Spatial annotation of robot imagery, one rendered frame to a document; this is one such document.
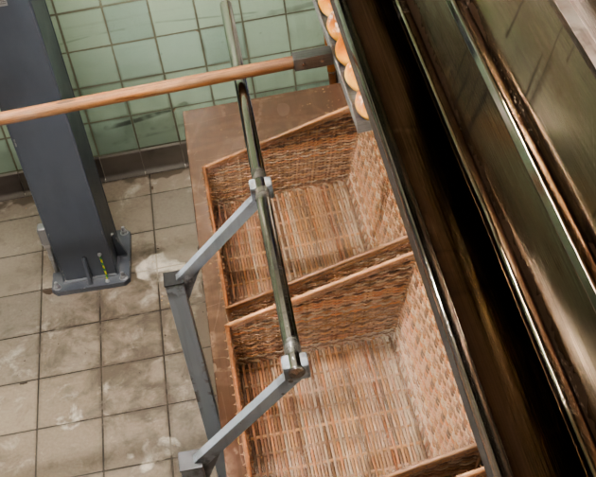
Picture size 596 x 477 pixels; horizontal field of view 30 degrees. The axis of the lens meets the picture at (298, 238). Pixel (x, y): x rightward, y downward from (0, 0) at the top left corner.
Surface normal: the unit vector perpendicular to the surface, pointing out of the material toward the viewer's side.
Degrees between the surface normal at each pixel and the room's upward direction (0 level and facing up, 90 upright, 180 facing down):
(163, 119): 90
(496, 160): 70
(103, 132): 90
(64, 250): 90
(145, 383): 0
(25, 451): 0
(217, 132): 0
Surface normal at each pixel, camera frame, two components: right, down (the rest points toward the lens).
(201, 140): -0.11, -0.72
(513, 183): -0.96, -0.07
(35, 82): 0.11, 0.67
